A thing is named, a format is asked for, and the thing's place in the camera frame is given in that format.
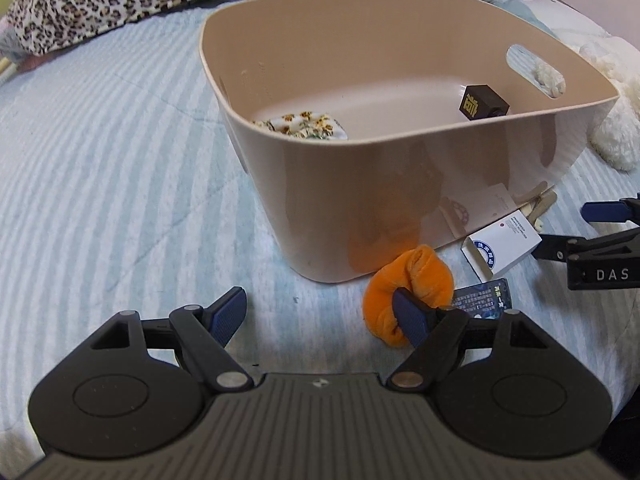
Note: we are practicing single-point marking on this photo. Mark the wooden clothespin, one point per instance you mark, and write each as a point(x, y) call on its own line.
point(534, 203)

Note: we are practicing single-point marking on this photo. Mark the dark blue small box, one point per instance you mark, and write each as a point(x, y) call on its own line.
point(485, 300)

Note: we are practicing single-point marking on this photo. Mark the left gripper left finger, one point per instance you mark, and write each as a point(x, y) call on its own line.
point(203, 335)

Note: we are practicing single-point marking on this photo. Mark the striped light blue bedsheet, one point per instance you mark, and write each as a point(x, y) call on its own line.
point(120, 189)

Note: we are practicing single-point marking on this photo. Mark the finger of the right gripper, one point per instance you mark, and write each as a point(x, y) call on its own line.
point(620, 211)
point(555, 249)

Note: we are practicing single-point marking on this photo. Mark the black cube box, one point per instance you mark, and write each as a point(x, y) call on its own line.
point(479, 101)

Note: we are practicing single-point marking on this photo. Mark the white blue card box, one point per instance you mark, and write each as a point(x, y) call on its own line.
point(493, 250)

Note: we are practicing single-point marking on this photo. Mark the beige plastic storage bin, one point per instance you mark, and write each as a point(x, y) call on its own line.
point(413, 170)

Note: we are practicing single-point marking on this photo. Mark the floral fabric bundle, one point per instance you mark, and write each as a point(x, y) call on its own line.
point(305, 125)

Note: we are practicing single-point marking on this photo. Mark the orange sock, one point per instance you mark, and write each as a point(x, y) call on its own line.
point(423, 273)

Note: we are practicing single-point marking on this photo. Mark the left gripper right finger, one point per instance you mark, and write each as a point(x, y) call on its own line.
point(435, 335)

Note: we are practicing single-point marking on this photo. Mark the white fluffy plush toy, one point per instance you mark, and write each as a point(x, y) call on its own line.
point(617, 138)

